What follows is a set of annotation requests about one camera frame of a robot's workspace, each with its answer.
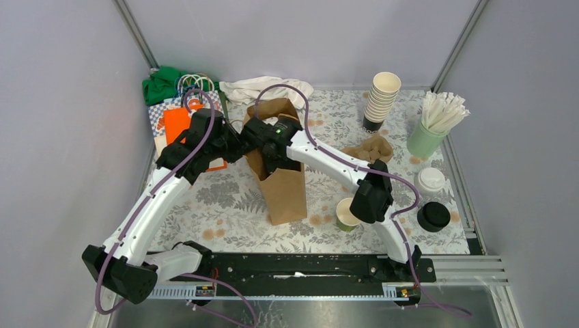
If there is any brown paper bag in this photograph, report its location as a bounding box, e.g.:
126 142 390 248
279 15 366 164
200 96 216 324
244 98 308 226

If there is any brown pulp cup carrier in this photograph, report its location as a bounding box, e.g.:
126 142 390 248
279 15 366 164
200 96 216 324
341 135 394 163

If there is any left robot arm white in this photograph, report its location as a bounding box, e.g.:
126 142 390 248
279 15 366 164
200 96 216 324
82 109 256 304

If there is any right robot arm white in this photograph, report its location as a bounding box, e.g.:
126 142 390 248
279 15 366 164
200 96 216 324
241 116 421 282

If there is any blue checkered paper bag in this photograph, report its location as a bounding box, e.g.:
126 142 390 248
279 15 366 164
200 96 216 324
148 90 223 156

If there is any orange paper bag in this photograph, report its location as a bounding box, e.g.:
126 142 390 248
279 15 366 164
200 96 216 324
163 98 209 145

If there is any white cloth bag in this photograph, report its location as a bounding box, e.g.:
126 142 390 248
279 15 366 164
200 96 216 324
218 75 315 107

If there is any green cloth bag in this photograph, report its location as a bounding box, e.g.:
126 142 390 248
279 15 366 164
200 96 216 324
141 66 220 106

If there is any green paper cup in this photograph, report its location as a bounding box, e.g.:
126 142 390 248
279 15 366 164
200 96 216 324
336 197 362 232

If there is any stack of paper cups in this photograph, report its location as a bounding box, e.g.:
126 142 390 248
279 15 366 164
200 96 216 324
363 72 401 133

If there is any green straw holder cup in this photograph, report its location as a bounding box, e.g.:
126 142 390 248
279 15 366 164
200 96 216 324
406 121 449 159

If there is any white wrapped straws bundle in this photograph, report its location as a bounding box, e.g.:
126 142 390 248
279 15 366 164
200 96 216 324
421 91 470 133

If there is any black cup lids stack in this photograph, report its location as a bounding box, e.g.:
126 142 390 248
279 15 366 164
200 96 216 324
416 202 451 232

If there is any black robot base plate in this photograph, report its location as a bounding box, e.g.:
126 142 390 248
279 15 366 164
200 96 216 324
173 248 436 293

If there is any white slotted cable duct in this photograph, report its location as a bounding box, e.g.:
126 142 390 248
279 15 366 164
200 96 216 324
147 284 419 301

